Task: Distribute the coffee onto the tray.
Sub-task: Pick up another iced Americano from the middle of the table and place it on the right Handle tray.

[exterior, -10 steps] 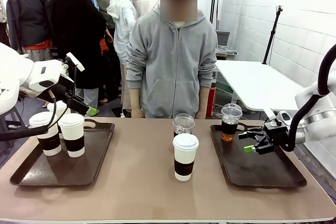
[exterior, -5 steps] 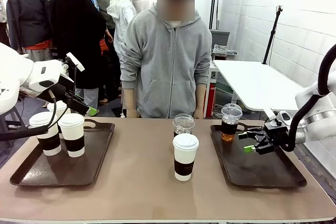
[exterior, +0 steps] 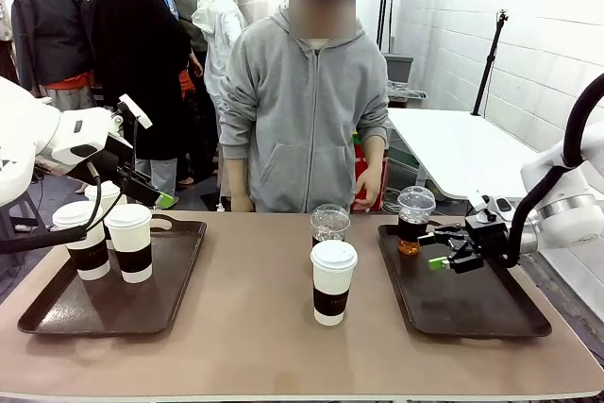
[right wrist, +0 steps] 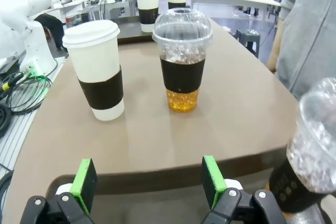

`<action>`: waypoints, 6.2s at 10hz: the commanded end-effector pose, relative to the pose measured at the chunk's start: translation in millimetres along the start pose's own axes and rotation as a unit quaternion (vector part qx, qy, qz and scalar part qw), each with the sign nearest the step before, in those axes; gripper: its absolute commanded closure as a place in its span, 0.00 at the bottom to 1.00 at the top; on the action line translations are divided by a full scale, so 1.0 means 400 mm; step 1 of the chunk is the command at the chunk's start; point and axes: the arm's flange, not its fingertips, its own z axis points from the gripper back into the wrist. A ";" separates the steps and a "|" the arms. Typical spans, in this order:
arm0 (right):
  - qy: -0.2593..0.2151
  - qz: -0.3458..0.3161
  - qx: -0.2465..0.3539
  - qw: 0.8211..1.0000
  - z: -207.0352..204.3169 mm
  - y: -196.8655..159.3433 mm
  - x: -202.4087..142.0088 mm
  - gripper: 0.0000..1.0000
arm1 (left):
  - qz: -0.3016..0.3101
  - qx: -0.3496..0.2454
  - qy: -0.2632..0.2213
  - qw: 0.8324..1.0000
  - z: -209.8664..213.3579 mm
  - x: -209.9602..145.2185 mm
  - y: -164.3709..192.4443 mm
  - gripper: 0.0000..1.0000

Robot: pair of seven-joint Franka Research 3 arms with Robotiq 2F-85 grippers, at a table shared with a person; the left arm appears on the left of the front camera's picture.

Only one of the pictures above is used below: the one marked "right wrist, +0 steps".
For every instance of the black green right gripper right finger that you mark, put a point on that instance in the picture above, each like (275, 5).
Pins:
(211, 182)

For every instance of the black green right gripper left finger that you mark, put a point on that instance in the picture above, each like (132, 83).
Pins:
(85, 182)

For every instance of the iced coffee cup dotted sleeve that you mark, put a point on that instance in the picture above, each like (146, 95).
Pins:
(307, 155)

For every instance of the person's bare forearm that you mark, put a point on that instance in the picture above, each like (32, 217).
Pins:
(275, 48)

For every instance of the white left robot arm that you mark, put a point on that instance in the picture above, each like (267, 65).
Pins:
(26, 11)

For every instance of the dark grey plastic serving tray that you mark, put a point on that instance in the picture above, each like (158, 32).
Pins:
(157, 208)

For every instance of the iced coffee cup plain sleeve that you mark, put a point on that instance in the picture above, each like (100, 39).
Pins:
(182, 72)

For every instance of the grey slotted aluminium platform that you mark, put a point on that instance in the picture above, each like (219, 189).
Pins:
(15, 140)

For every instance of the black plug yellow label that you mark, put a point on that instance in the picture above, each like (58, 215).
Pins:
(9, 83)

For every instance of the grey metal stool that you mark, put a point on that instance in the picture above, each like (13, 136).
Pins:
(248, 40)

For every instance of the person's grey hoodie torso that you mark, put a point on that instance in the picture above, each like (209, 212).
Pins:
(309, 30)

